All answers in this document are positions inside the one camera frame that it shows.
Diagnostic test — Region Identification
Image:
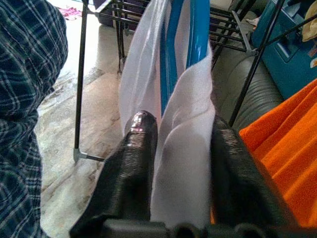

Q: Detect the tan yellow garment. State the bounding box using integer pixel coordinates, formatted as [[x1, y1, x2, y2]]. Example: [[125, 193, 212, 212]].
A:
[[301, 0, 317, 43]]

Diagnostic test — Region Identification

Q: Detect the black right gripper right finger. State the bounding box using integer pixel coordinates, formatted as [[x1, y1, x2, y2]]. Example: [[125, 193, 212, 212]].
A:
[[210, 115, 299, 228]]

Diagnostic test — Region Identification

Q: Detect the black drying rack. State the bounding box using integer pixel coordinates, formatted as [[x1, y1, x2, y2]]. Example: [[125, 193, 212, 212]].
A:
[[73, 0, 317, 163]]

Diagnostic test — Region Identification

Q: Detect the white shirt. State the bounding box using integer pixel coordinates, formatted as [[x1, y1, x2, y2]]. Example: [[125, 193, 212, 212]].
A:
[[118, 0, 216, 230]]

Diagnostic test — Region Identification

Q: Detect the orange garment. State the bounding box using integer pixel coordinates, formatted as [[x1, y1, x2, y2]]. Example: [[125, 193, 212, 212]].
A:
[[210, 78, 317, 229]]

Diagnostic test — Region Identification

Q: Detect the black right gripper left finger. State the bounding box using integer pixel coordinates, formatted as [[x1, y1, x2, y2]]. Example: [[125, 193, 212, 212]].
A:
[[70, 110, 159, 238]]

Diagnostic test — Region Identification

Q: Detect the blue plaid shirt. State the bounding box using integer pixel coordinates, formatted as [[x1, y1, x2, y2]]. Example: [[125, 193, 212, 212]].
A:
[[0, 0, 69, 238]]

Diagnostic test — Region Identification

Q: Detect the blue plastic box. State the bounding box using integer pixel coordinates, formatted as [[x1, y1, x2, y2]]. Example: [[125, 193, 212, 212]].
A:
[[252, 0, 317, 100]]

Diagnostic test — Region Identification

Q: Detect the blue plastic hanger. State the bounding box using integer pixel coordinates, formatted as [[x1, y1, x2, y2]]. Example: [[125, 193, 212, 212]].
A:
[[159, 0, 211, 117]]

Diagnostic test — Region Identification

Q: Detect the pink patterned cloth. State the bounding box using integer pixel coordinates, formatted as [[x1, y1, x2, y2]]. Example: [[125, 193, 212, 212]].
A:
[[58, 6, 82, 21]]

